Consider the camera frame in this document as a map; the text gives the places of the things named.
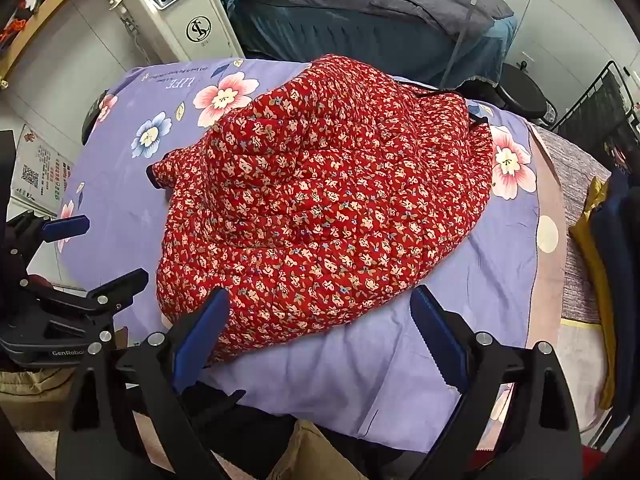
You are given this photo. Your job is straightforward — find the purple floral bed sheet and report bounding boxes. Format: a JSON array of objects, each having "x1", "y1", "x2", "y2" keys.
[{"x1": 55, "y1": 57, "x2": 568, "y2": 441}]

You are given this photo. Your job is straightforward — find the black round stool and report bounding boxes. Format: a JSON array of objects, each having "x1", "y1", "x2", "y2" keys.
[{"x1": 495, "y1": 62, "x2": 548, "y2": 121}]

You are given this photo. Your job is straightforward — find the white floor-standing machine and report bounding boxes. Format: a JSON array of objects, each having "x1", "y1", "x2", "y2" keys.
[{"x1": 99, "y1": 0, "x2": 244, "y2": 68}]

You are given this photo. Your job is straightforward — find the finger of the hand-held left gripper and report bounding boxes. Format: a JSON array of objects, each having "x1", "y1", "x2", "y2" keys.
[
  {"x1": 27, "y1": 267, "x2": 150, "y2": 322},
  {"x1": 5, "y1": 212, "x2": 92, "y2": 243}
]

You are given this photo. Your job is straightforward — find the wall poster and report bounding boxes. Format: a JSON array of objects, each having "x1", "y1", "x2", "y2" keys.
[{"x1": 10, "y1": 125, "x2": 76, "y2": 211}]

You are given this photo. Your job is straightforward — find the clear acrylic pole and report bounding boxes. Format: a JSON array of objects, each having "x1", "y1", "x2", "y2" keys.
[{"x1": 442, "y1": 0, "x2": 493, "y2": 86}]

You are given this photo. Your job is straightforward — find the dark cloth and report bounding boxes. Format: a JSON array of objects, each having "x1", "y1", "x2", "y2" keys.
[{"x1": 190, "y1": 382, "x2": 401, "y2": 480}]

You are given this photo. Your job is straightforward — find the black wire rack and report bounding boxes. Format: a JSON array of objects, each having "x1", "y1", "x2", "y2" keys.
[{"x1": 552, "y1": 60, "x2": 640, "y2": 161}]

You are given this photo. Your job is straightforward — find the mauve textured blanket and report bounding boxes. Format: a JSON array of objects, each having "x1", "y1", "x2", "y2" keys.
[{"x1": 532, "y1": 125, "x2": 616, "y2": 321}]

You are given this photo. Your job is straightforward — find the pile of blue dark clothes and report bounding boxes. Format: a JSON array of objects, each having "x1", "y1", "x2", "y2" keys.
[{"x1": 207, "y1": 0, "x2": 518, "y2": 86}]

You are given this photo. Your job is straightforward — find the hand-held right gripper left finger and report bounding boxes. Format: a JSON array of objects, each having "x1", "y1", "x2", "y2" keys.
[{"x1": 56, "y1": 287, "x2": 236, "y2": 480}]

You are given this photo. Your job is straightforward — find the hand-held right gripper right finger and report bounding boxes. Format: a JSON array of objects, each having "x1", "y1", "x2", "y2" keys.
[{"x1": 410, "y1": 284, "x2": 586, "y2": 480}]

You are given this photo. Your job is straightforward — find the beige bag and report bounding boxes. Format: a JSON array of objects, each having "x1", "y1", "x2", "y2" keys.
[{"x1": 0, "y1": 367, "x2": 76, "y2": 431}]

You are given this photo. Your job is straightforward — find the red floral padded jacket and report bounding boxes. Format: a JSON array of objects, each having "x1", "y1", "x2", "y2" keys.
[{"x1": 146, "y1": 54, "x2": 496, "y2": 365}]

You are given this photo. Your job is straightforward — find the wooden wall shelf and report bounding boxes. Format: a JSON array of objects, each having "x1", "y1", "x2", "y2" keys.
[{"x1": 0, "y1": 0, "x2": 106, "y2": 91}]

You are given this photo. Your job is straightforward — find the navy cloth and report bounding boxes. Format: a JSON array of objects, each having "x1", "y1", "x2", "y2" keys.
[{"x1": 590, "y1": 165, "x2": 640, "y2": 441}]

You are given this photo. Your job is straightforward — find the yellow cloth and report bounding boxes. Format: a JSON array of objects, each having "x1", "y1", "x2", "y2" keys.
[{"x1": 570, "y1": 175, "x2": 618, "y2": 411}]

